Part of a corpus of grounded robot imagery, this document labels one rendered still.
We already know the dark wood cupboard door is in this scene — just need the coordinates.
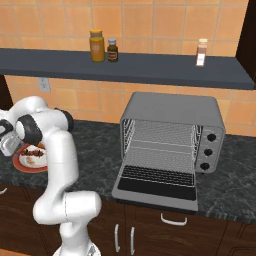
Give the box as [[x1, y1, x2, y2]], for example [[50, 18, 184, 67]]
[[125, 203, 155, 256], [229, 220, 256, 256], [87, 199, 127, 256]]

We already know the toaster oven door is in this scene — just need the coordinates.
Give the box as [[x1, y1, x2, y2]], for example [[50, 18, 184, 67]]
[[111, 162, 200, 215]]

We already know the small dark brown jar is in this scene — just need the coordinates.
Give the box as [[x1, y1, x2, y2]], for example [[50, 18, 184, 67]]
[[106, 37, 120, 63]]

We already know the dark wood wall cupboard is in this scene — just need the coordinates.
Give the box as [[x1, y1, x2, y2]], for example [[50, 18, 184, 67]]
[[234, 0, 256, 85], [0, 74, 15, 112]]

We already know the grey wall outlet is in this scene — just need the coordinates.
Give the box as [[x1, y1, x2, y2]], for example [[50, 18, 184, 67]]
[[37, 76, 52, 94]]

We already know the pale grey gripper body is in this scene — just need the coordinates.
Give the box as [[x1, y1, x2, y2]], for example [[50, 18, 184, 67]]
[[0, 131, 22, 158]]

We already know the red round plate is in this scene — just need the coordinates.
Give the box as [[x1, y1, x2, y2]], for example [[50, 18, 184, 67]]
[[12, 143, 50, 175]]

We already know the grey toaster oven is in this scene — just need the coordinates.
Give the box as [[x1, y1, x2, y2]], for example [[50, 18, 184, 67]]
[[119, 91, 227, 175]]

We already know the pink white spice bottle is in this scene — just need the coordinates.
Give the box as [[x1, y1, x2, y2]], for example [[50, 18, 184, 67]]
[[195, 37, 209, 67]]

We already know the dark wood drawer front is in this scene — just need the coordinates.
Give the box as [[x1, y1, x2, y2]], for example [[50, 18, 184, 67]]
[[153, 208, 232, 242], [0, 183, 46, 216]]

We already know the white cupboard door handle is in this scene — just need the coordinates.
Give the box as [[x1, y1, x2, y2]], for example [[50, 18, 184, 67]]
[[114, 223, 121, 254], [129, 226, 136, 256]]

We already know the wire oven rack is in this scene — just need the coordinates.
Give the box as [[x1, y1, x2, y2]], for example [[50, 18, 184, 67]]
[[122, 118, 204, 174]]

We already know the dark grey wall shelf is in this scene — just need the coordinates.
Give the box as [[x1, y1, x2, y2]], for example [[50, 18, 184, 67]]
[[0, 47, 256, 91]]

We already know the kebab skewer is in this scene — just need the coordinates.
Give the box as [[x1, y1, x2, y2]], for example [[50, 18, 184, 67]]
[[22, 148, 46, 158]]

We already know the yellow jar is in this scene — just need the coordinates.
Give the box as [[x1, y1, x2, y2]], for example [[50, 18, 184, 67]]
[[88, 29, 106, 63]]

